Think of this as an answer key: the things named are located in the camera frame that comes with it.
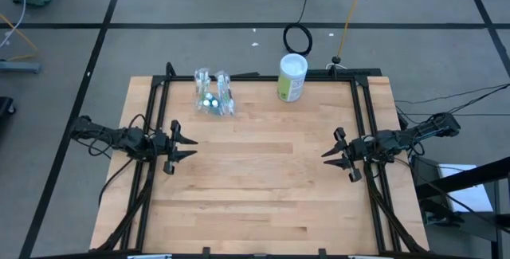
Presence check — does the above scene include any black coiled floor cable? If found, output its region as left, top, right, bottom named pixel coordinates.
left=282, top=0, right=315, bottom=57

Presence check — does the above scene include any black aluminium table frame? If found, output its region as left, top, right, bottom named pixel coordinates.
left=89, top=61, right=431, bottom=259

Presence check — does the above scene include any orange floor cable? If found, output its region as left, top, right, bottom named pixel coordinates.
left=0, top=11, right=41, bottom=63

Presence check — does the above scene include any white box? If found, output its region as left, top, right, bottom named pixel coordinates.
left=436, top=163, right=495, bottom=214

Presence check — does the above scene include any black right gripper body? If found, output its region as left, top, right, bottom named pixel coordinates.
left=333, top=127, right=383, bottom=183

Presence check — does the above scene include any black power cable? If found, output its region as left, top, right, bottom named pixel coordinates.
left=394, top=83, right=510, bottom=117

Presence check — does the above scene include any white green wipes canister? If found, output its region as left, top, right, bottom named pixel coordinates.
left=277, top=53, right=309, bottom=103

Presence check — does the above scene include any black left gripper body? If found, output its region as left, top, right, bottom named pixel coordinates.
left=153, top=120, right=181, bottom=175

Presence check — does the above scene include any grey floor base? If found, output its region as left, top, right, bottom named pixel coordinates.
left=0, top=60, right=43, bottom=75

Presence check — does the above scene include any black floor object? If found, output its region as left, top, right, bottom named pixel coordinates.
left=0, top=96, right=17, bottom=128

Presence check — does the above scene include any black metal stand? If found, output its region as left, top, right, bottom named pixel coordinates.
left=410, top=155, right=510, bottom=259

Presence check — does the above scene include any white floor cable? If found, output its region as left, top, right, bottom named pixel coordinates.
left=0, top=0, right=27, bottom=49

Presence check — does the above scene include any clear plastic cup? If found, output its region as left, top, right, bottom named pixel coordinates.
left=194, top=85, right=237, bottom=117

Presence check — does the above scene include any yellow hanging cable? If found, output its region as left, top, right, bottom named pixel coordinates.
left=331, top=0, right=370, bottom=65

